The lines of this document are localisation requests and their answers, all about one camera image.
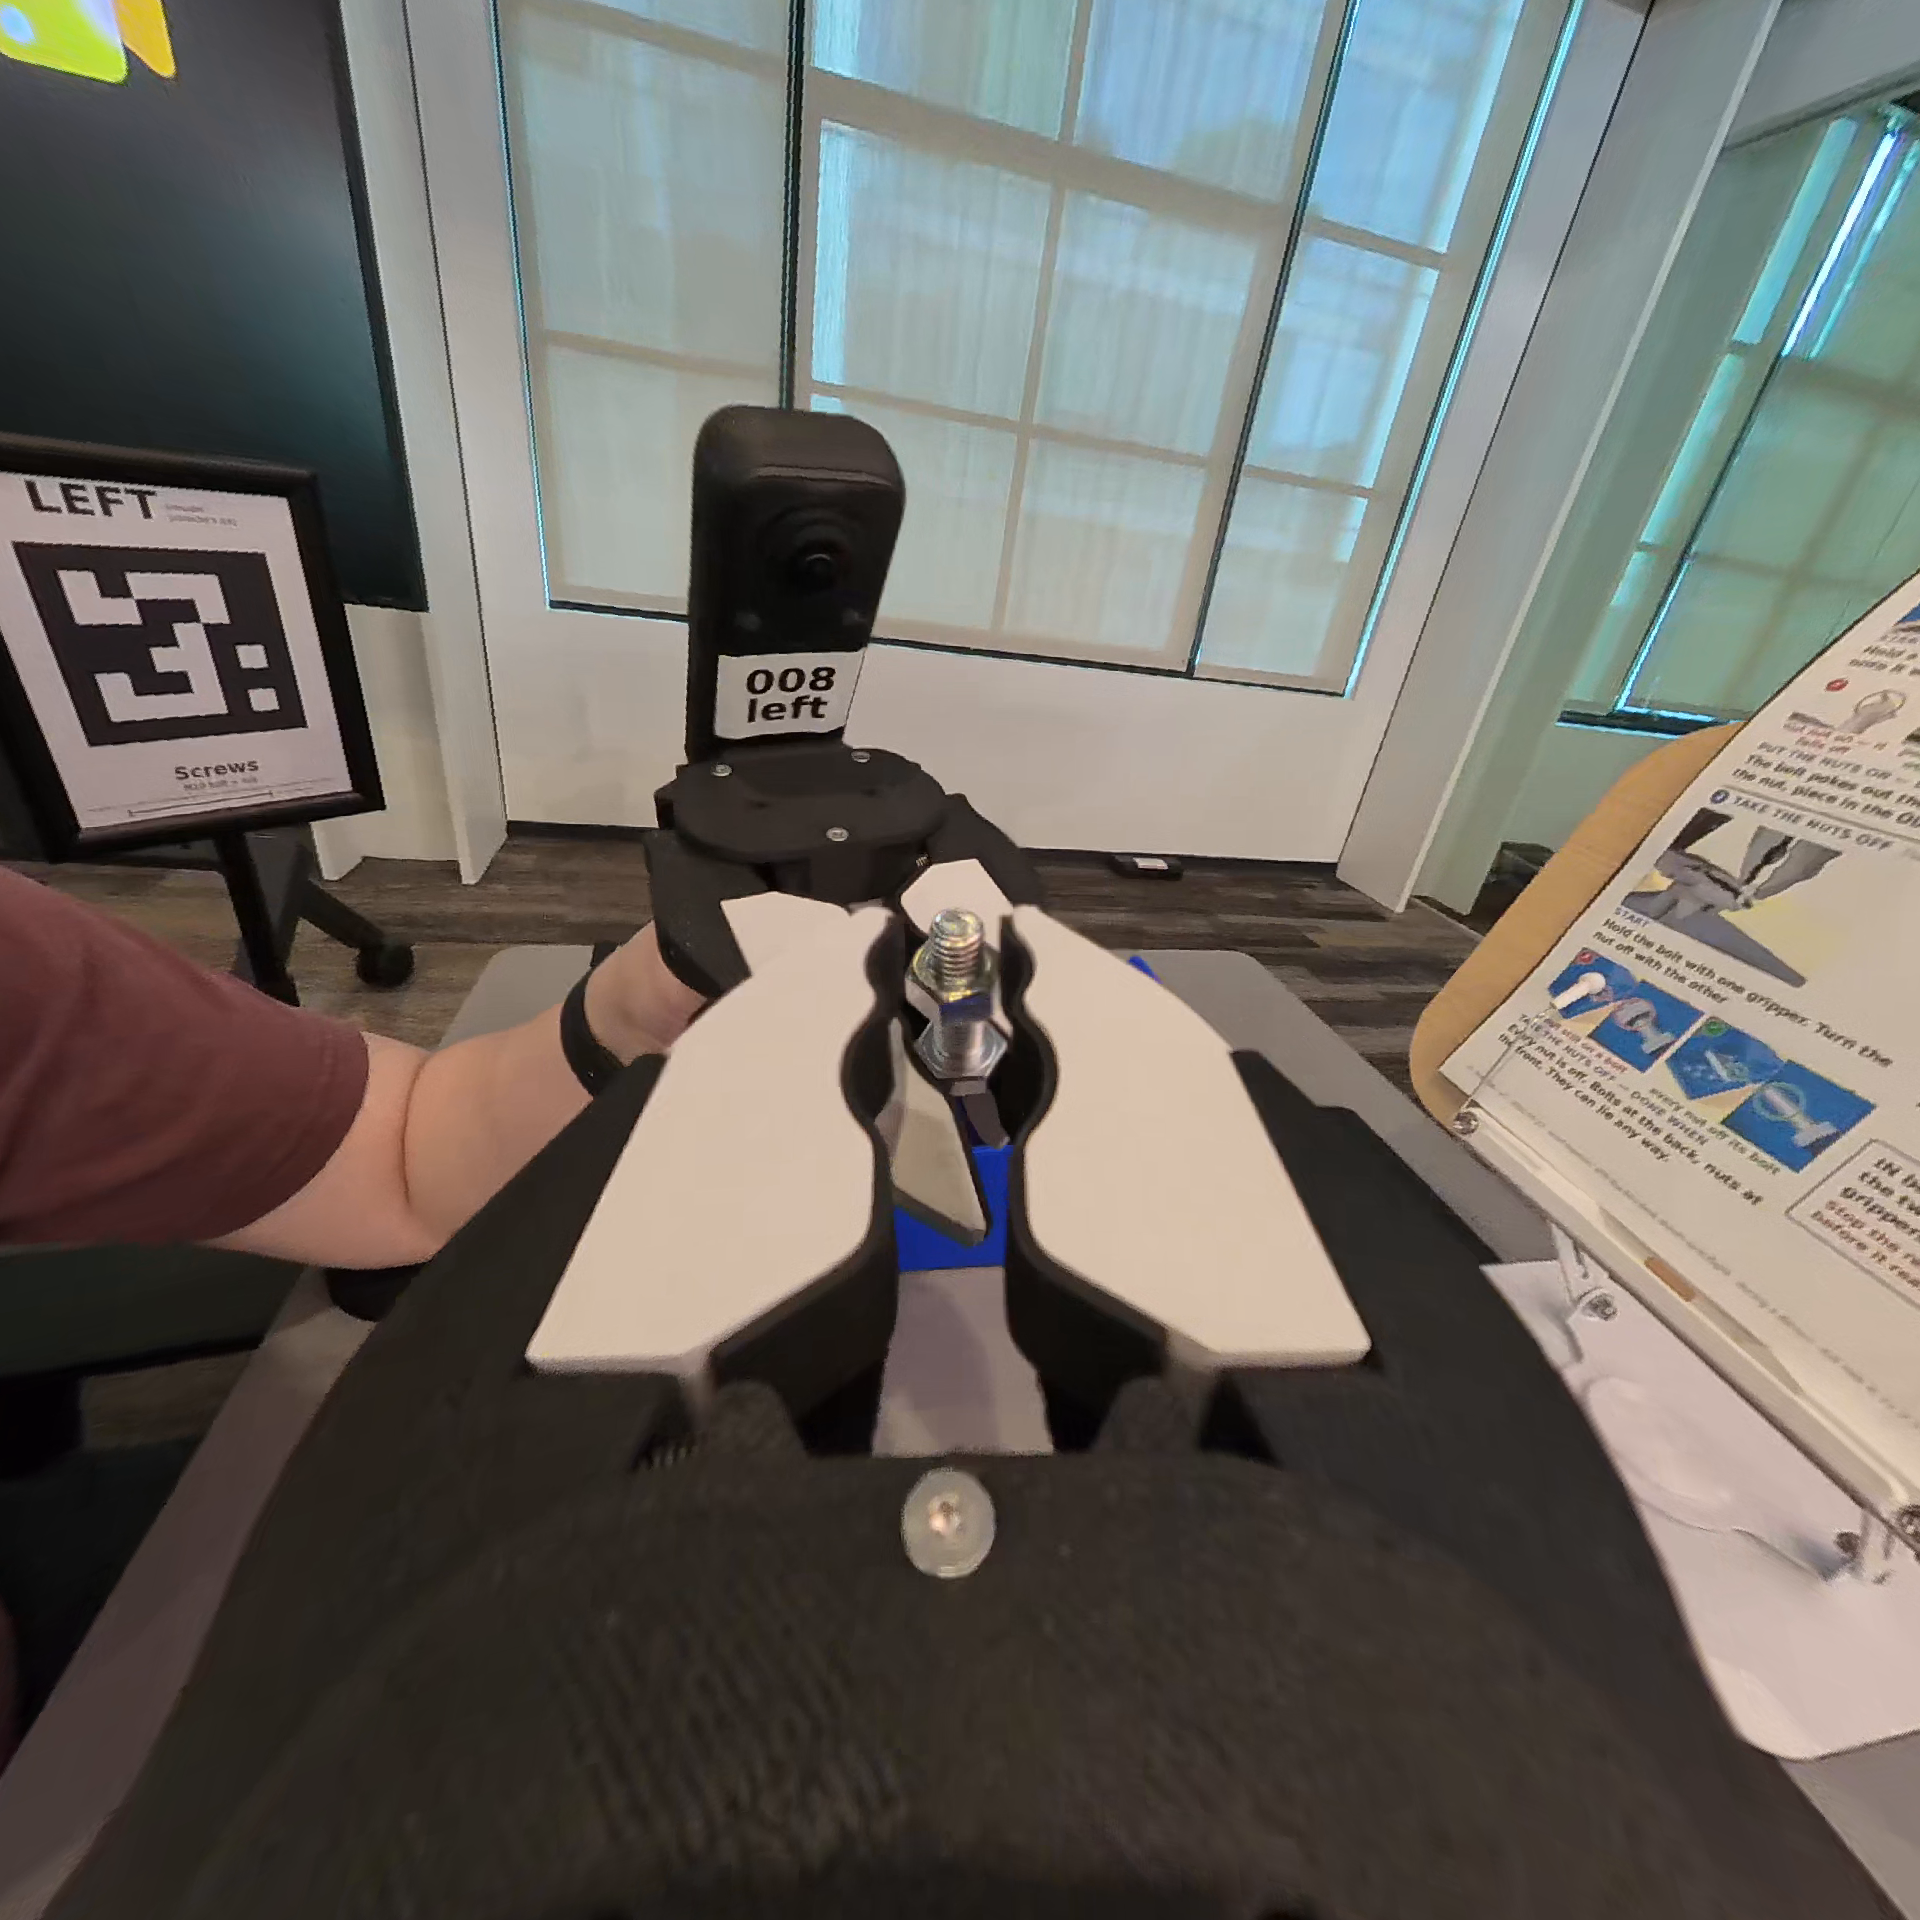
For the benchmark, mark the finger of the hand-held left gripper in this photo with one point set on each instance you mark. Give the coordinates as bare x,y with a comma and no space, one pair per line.
945,888
779,931

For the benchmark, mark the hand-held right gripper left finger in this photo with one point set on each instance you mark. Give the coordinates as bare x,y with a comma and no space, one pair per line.
704,1184

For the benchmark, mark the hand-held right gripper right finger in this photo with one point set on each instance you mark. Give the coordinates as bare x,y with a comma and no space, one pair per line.
1201,1184

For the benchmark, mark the silver hex bolt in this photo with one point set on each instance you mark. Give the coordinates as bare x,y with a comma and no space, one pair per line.
955,938

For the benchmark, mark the silver hex nut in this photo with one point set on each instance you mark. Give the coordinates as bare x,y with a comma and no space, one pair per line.
921,986

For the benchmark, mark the blue plastic bin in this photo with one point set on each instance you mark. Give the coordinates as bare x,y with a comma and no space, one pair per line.
937,1245

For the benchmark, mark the person's left hand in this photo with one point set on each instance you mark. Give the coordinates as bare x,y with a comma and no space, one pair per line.
652,998

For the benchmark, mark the black wrist band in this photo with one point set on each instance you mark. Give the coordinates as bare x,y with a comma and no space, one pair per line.
578,1036

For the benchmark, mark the small black floor device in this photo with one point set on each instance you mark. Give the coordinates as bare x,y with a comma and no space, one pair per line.
1147,868

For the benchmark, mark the large window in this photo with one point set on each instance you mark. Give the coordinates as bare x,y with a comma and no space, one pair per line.
931,271

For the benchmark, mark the dark floor clutter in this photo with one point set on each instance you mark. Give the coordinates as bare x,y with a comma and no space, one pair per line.
1522,870

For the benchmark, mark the wooden document stand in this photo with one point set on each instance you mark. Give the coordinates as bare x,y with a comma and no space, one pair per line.
1589,840

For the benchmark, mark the printed paper sheet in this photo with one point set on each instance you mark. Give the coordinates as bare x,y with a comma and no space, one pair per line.
1724,975

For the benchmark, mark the dark office chair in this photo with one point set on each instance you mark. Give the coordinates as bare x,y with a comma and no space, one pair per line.
148,1306

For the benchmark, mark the black framed marker sign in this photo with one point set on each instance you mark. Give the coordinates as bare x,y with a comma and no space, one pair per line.
164,646

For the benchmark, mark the narrow side window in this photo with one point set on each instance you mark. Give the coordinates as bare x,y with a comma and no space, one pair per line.
1800,451

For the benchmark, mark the large black wall screen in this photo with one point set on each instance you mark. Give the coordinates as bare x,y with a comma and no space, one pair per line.
224,300

